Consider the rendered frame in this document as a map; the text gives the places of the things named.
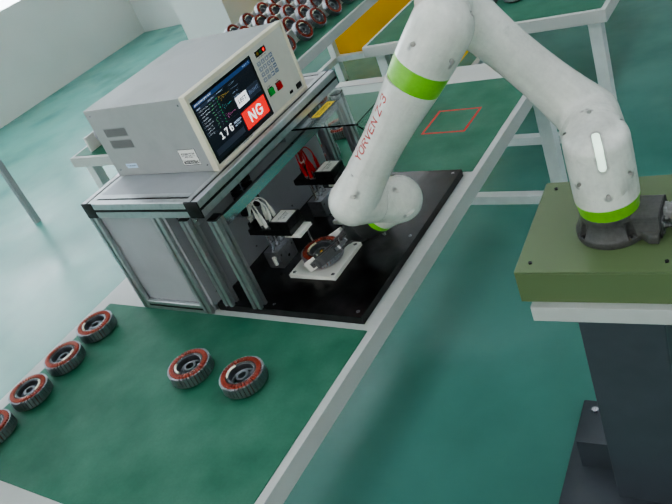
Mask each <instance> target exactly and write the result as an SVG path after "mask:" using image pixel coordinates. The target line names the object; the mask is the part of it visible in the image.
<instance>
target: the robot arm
mask: <svg viewBox="0 0 672 504"><path fill-rule="evenodd" d="M466 50H467V51H469V52H470V53H472V54H473V55H474V56H476V57H477V58H479V59H480V60H481V61H483V62H484V63H485V64H487V65H488V66H489V67H491V68H492V69H493V70H494V71H496V72H497V73H498V74H500V75H501V76H502V77H503V78H504V79H506V80H507V81H508V82H509V83H510V84H512V85H513V86H514V87H515V88H516V89H517V90H519V91H520V92H521V93H522V94H523V95H524V96H525V97H526V98H527V99H528V100H530V101H531V102H532V103H533V104H534V105H535V106H536V107H537V108H538V109H539V110H540V111H541V112H542V113H543V114H544V115H545V116H546V117H547V118H548V119H549V120H550V121H551V122H552V123H553V125H554V126H555V127H556V128H557V129H558V130H559V133H560V138H561V143H562V149H563V154H564V159H565V164H566V168H567V173H568V177H569V181H570V186H571V190H572V194H573V199H574V202H575V205H576V206H577V208H578V210H579V220H578V222H577V225H576V232H577V236H578V238H579V240H580V241H581V242H582V243H583V244H584V245H586V246H588V247H590V248H593V249H598V250H616V249H621V248H625V247H628V246H631V245H633V244H635V243H637V242H638V241H640V240H641V239H643V240H644V241H646V242H647V243H649V244H659V243H660V240H661V238H663V236H664V234H666V228H668V227H672V201H671V202H669V201H667V199H666V195H640V191H641V190H640V183H639V177H638V171H637V165H636V159H635V153H634V147H633V142H632V137H631V132H630V129H629V127H628V125H627V124H626V122H625V120H624V117H623V114H622V111H621V109H620V106H619V103H618V101H617V99H616V98H615V96H614V95H613V94H612V93H611V92H610V91H608V90H607V89H605V88H603V87H602V86H600V85H598V84H597V83H595V82H593V81H592V80H590V79H589V78H587V77H585V76H584V75H582V74H581V73H579V72H578V71H576V70H575V69H573V68H572V67H570V66H569V65H568V64H566V63H565V62H563V61H562V60H561V59H559V58H558V57H557V56H555V55H554V54H553V53H551V52H550V51H549V50H547V49H546V48H545V47H544V46H542V45H541V44H540V43H539V42H537V41H536V40H535V39H534V38H533V37H531V36H530V35H529V34H528V33H527V32H525V31H524V30H523V29H522V28H521V27H520V26H519V25H518V24H517V23H515V22H514V21H513V20H512V19H511V18H510V17H509V16H508V15H507V14H506V13H505V12H504V11H503V10H502V9H501V8H500V7H499V6H498V5H497V4H496V3H495V2H494V1H493V0H414V8H413V10H412V13H411V15H410V17H409V19H408V21H407V23H406V26H405V28H404V30H403V33H402V35H401V37H400V40H399V42H398V44H397V47H396V49H395V52H394V54H393V57H392V59H391V62H390V64H389V67H388V70H387V72H386V74H385V77H384V80H383V83H382V86H381V89H380V92H379V95H378V97H377V100H376V103H375V105H374V108H373V110H372V113H371V115H370V118H369V120H368V122H367V125H366V127H365V129H364V131H363V134H362V136H361V138H360V140H359V142H358V144H357V146H356V148H355V150H354V152H353V154H352V156H351V158H350V160H349V162H348V164H347V166H346V168H345V170H344V171H343V173H342V174H341V176H340V177H339V179H338V180H337V182H336V183H335V185H334V186H333V188H332V189H331V191H330V194H329V199H328V205H329V209H330V212H331V214H332V215H333V217H334V218H335V219H336V220H337V221H338V222H340V223H341V224H343V225H342V228H341V227H339V228H338V229H336V230H335V231H334V232H332V233H331V234H329V235H328V236H335V238H334V240H333V242H332V243H331V244H330V245H329V246H328V247H327V248H326V249H324V250H323V251H322V252H321V253H320V254H319V255H318V254H316V255H315V254H314V255H313V257H312V258H311V259H309V260H308V261H306V262H305V263H304V264H303V265H304V266H305V267H306V268H307V269H308V270H309V271H310V272H312V271H314V270H315V269H317V268H319V269H320V268H322V266H324V265H325V264H326V263H327V262H329V261H330V260H331V259H332V258H333V257H335V256H336V255H337V254H339V253H340V252H342V251H343V250H344V248H345V247H346V246H347V245H348V244H351V243H352V242H353V241H357V242H363V241H365V240H367V239H374V238H376V237H378V236H379V235H381V234H383V235H384V236H385V235H386V231H387V230H389V229H390V228H392V227H393V226H395V225H397V224H400V223H404V222H407V221H409V220H411V219H413V218H414V217H415V216H416V215H417V214H418V213H419V211H420V209H421V207H422V203H423V195H422V191H421V188H420V187H419V185H418V184H417V183H416V182H415V181H414V180H413V179H412V178H410V177H407V176H404V175H394V176H390V175H391V173H392V171H393V169H394V167H395V165H396V163H397V161H398V159H399V158H400V156H401V154H402V152H403V150H404V149H405V147H406V145H407V143H408V142H409V140H410V139H411V137H412V135H413V134H414V132H415V131H416V129H417V128H418V126H419V125H420V123H421V122H422V120H423V119H424V117H425V116H426V115H427V113H428V112H429V110H430V109H431V107H432V106H433V104H434V103H435V101H436V100H437V98H438V97H439V95H440V94H441V92H442V90H443V89H444V87H445V86H446V84H447V83H448V81H449V79H450V78H451V76H452V74H453V73H454V71H455V69H456V68H457V66H458V64H459V63H460V61H461V59H462V57H463V56H464V54H465V52H466ZM669 221H671V222H669ZM338 238H339V240H340V241H341V242H339V241H338V240H337V239H338Z"/></svg>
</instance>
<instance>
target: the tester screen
mask: <svg viewBox="0 0 672 504"><path fill-rule="evenodd" d="M255 80H257V78H256V75H255V73H254V71H253V68H252V66H251V64H250V62H249V59H248V60H247V61H246V62H245V63H244V64H242V65H241V66H240V67H239V68H237V69H236V70H235V71H234V72H233V73H231V74H230V75H229V76H228V77H226V78H225V79H224V80H223V81H222V82H220V83H219V84H218V85H217V86H215V87H214V88H213V89H212V90H211V91H209V92H208V93H207V94H206V95H205V96H203V97H202V98H201V99H200V100H198V101H197V102H196V103H195V104H194V105H192V106H193V108H194V110H195V112H196V114H197V116H198V118H199V120H200V122H201V124H202V126H203V128H204V130H205V133H206V135H207V137H208V139H209V141H210V143H211V145H212V147H213V149H214V151H215V153H216V155H217V157H218V159H219V161H220V160H221V159H222V158H223V157H224V156H225V155H226V154H227V153H228V152H229V151H230V150H231V149H233V148H234V147H235V146H236V145H237V144H238V143H239V142H240V141H241V140H242V139H243V138H244V137H245V136H246V135H247V134H249V133H250V132H251V131H252V130H253V129H254V128H255V127H256V126H257V125H258V124H259V123H260V122H261V121H262V120H264V119H265V118H266V117H267V116H268V115H269V114H270V113H271V110H270V111H269V112H268V113H267V114H266V115H265V116H264V117H263V118H262V119H261V120H260V121H259V122H258V123H257V124H255V125H254V126H253V127H252V128H251V129H250V130H248V128H247V126H246V124H245V121H244V119H243V117H242V115H241V113H242V112H243V111H244V110H245V109H247V108H248V107H249V106H250V105H251V104H252V103H253V102H254V101H256V100H257V99H258V98H259V97H260V96H261V95H262V94H263V91H262V89H261V87H260V89H261V90H260V91H259V92H258V93H257V94H256V95H255V96H254V97H252V98H251V99H250V100H249V101H248V102H247V103H246V104H245V105H243V106H242V107H241V108H240V109H239V108H238V105H237V103H236V101H235V99H234V98H236V97H237V96H238V95H239V94H240V93H241V92H243V91H244V90H245V89H246V88H247V87H248V86H250V85H251V84H252V83H253V82H254V81H255ZM257 82H258V80H257ZM258 84H259V82H258ZM263 95H264V94H263ZM231 121H232V123H233V125H234V127H235V129H236V130H235V131H234V132H232V133H231V134H230V135H229V136H228V137H227V138H226V139H225V140H224V141H223V142H222V140H221V138H220V136H219V134H218V133H219V132H220V131H221V130H223V129H224V128H225V127H226V126H227V125H228V124H229V123H230V122H231ZM243 126H244V128H245V130H246V132H245V133H244V134H243V135H242V136H240V137H239V138H238V139H237V140H236V141H235V142H234V143H233V144H232V145H231V146H230V147H229V148H228V149H226V150H225V151H224V152H223V153H222V154H221V155H220V156H219V155H218V153H217V150H218V149H219V148H220V147H221V146H222V145H223V144H224V143H225V142H226V141H228V140H229V139H230V138H231V137H232V136H233V135H234V134H235V133H236V132H237V131H238V130H240V129H241V128H242V127H243Z"/></svg>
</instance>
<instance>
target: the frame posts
mask: <svg viewBox="0 0 672 504"><path fill-rule="evenodd" d="M342 128H343V131H344V133H345V136H346V139H347V141H348V144H349V146H350V149H351V152H352V154H353V152H354V150H355V148H356V146H357V144H358V142H359V140H360V135H359V133H358V130H357V127H356V126H344V127H342ZM317 134H318V137H319V139H320V142H321V144H322V147H323V149H324V151H325V154H326V156H327V159H328V161H333V160H342V159H341V157H340V154H339V152H338V149H337V147H336V144H335V142H334V139H333V137H332V134H331V132H330V129H329V128H321V129H320V130H319V131H318V132H317ZM206 221H207V222H208V224H209V226H210V228H211V230H212V231H213V233H214V235H215V237H216V239H217V241H218V243H219V245H220V247H221V248H222V250H223V252H224V254H225V256H226V258H227V260H228V262H229V264H230V265H231V267H232V269H233V271H234V273H235V275H236V277H237V279H238V281H239V282H240V284H241V286H242V288H243V290H244V292H245V294H246V296H247V298H248V299H249V301H250V303H251V305H252V307H253V309H257V308H258V309H260V310H262V309H263V308H264V306H263V305H266V304H267V303H268V302H267V300H266V298H265V296H264V294H263V292H262V290H261V288H260V286H259V284H258V282H257V281H256V279H255V277H254V275H253V273H252V271H251V269H250V267H249V265H248V263H247V261H246V259H245V257H244V255H243V253H242V251H241V249H240V247H239V245H238V243H237V242H236V240H235V238H234V236H233V234H232V232H231V230H230V228H229V226H228V224H227V222H226V220H225V218H224V216H223V214H222V213H213V214H212V215H211V216H210V217H209V218H208V219H207V220H206ZM178 222H179V223H180V225H181V227H182V228H183V230H184V232H185V234H186V236H187V238H188V239H189V241H190V243H191V245H192V247H193V248H194V250H195V252H196V254H197V256H198V257H199V259H200V261H201V263H202V265H203V266H204V268H205V270H206V272H207V274H208V275H209V277H210V279H211V281H212V283H213V284H214V286H215V288H216V290H217V292H218V294H219V295H220V297H221V299H222V301H223V303H224V304H225V306H229V305H230V307H234V306H235V302H238V301H239V298H238V296H237V294H236V293H235V291H234V289H233V287H232V285H231V283H230V281H229V280H228V278H227V276H226V274H225V272H224V270H223V268H222V267H221V265H220V263H219V261H218V259H217V257H216V255H215V254H214V252H213V250H212V248H211V246H210V244H209V242H208V241H207V239H206V237H205V235H204V233H203V231H202V229H201V228H200V226H199V225H196V224H195V223H194V222H193V218H180V219H179V220H178Z"/></svg>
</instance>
